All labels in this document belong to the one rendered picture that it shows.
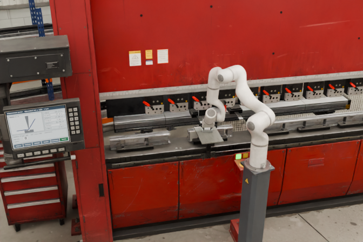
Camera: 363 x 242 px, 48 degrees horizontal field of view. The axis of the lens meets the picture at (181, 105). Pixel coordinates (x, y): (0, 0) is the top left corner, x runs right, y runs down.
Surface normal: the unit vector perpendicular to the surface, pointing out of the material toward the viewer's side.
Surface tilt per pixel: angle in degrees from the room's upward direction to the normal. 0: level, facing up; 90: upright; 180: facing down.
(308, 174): 90
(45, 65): 90
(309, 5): 90
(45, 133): 90
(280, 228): 0
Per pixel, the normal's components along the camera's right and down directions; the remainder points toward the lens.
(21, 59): 0.29, 0.42
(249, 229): -0.32, 0.41
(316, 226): 0.00, -0.90
